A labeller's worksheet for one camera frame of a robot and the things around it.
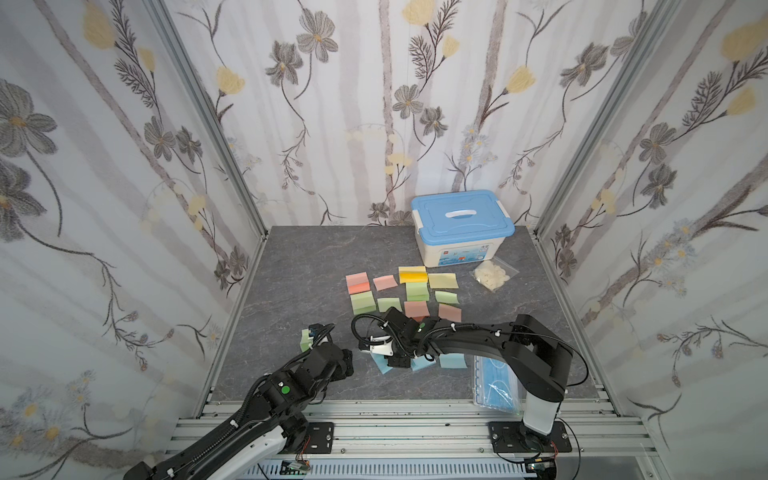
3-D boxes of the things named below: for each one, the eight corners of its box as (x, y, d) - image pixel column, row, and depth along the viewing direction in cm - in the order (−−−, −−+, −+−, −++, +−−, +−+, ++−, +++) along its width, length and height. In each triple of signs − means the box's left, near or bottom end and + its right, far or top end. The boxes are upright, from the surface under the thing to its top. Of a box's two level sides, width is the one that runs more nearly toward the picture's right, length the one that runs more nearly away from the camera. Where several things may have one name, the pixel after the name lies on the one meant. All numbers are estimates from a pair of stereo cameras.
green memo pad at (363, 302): (354, 315, 99) (353, 312, 97) (350, 297, 103) (349, 294, 102) (376, 310, 100) (376, 307, 98) (371, 292, 104) (371, 289, 103)
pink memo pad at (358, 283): (349, 295, 104) (348, 290, 102) (345, 280, 108) (345, 275, 106) (371, 290, 105) (370, 286, 103) (367, 275, 109) (366, 271, 107)
